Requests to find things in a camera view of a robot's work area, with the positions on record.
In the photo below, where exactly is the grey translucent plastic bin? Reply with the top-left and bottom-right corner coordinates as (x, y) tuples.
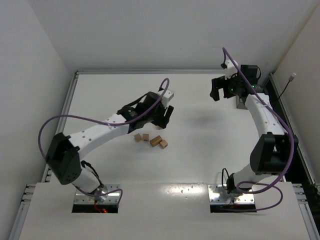
(236, 96), (247, 110)

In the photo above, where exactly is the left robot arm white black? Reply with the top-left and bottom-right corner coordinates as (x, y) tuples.
(45, 89), (174, 195)

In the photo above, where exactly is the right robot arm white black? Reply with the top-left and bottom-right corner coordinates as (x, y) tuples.
(209, 60), (299, 193)

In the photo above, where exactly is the light wood cube right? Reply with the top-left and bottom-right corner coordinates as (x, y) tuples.
(159, 139), (168, 149)

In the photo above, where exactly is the light wood cube with letter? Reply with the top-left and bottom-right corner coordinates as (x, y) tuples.
(142, 133), (150, 142)

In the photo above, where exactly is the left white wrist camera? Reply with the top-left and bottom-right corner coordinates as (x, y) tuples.
(161, 89), (174, 107)

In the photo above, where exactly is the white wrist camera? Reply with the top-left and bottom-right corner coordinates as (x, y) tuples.
(161, 89), (174, 107)
(220, 59), (239, 80)

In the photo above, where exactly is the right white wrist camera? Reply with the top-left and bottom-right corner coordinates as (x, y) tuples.
(220, 59), (239, 80)

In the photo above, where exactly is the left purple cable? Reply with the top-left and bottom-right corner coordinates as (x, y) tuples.
(37, 77), (171, 201)

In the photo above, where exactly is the aluminium table frame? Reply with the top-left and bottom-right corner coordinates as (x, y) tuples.
(19, 70), (320, 240)

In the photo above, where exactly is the black wall cable with plug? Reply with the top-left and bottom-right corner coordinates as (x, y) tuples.
(264, 72), (297, 118)

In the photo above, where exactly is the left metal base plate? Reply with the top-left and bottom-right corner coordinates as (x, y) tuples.
(74, 184), (123, 205)

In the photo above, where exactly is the metal base plate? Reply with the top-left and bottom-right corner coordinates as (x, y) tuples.
(207, 184), (255, 206)
(74, 184), (123, 205)

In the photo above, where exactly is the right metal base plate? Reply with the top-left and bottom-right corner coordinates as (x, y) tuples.
(207, 184), (255, 206)

